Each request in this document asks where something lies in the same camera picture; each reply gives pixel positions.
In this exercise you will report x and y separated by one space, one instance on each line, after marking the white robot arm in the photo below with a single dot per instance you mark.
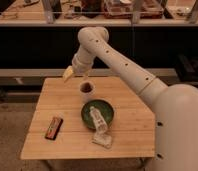
175 107

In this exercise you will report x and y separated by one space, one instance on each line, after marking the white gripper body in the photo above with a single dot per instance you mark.
81 65

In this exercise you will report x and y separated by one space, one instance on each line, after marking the clear plastic bottle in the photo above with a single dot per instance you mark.
98 120

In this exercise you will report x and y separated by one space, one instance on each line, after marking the wooden folding table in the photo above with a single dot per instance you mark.
132 128

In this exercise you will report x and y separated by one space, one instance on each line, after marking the long wooden shelf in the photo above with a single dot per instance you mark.
94 13

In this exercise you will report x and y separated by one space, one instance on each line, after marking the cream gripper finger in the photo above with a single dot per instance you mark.
85 78
68 73

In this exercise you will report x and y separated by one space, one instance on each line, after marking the clear plastic packet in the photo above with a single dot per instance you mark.
104 140

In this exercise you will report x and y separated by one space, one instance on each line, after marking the green bowl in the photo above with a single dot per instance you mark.
103 106

